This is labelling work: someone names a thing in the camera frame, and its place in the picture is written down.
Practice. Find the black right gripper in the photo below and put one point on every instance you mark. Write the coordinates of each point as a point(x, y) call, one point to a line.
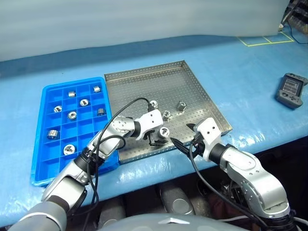
point(197, 146)

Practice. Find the metal roller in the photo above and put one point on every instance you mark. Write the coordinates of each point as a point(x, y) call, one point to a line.
point(164, 132)
point(69, 149)
point(53, 134)
point(166, 115)
point(72, 115)
point(181, 106)
point(96, 89)
point(84, 102)
point(153, 104)
point(100, 111)
point(72, 94)
point(57, 109)

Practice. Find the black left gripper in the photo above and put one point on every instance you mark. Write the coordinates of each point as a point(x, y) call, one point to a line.
point(151, 137)

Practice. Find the dark equipment rack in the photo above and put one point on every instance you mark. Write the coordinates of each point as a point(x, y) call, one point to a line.
point(299, 16)

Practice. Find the grey handheld controller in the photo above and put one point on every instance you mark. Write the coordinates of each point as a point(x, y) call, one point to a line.
point(291, 90)

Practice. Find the blue plastic compartment tray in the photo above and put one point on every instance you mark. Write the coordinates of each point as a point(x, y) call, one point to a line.
point(54, 166)

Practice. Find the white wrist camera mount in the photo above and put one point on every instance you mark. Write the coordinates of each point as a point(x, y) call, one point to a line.
point(150, 120)
point(209, 134)

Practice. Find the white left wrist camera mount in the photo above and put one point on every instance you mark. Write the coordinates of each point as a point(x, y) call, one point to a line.
point(150, 120)

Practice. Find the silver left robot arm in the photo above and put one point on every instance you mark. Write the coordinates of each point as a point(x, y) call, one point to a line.
point(62, 185)

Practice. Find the silver robot torso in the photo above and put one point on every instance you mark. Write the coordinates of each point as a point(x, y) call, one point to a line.
point(168, 223)

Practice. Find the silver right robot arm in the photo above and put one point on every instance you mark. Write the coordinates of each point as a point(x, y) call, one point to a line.
point(255, 183)

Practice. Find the grey rounded shape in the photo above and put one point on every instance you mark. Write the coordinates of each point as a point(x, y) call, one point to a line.
point(176, 199)

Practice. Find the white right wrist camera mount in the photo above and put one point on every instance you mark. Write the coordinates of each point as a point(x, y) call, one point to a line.
point(209, 134)

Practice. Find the perforated steel tray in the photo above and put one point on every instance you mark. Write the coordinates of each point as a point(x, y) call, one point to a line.
point(154, 81)

